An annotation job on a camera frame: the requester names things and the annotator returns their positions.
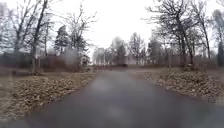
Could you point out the distant row of trees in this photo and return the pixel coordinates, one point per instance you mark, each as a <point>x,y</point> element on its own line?
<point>123,51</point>

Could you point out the dark grey asphalt path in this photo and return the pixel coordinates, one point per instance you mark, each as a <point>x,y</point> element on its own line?
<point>116,103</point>

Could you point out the row of bare trees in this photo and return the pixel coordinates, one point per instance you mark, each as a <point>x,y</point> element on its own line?
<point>35,36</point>

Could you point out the dark evergreen tree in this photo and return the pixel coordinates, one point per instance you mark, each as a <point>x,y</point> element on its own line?
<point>61,40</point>

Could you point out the leaf-covered grass verge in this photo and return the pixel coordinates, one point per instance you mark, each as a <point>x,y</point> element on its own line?
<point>190,83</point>
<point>36,88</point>

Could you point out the group of bare trees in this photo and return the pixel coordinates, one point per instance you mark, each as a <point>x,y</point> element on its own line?
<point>186,33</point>

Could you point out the brown hedge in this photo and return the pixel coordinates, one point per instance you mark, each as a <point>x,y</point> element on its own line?
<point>50,63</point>

